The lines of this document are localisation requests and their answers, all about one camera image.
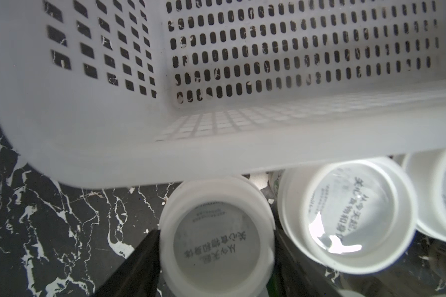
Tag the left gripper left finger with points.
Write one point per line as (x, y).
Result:
(138, 276)

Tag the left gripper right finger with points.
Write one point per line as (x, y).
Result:
(295, 275)

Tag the yogurt cup row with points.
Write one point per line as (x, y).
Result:
(427, 171)
(357, 217)
(217, 239)

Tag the white plastic perforated basket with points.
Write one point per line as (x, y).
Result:
(105, 94)

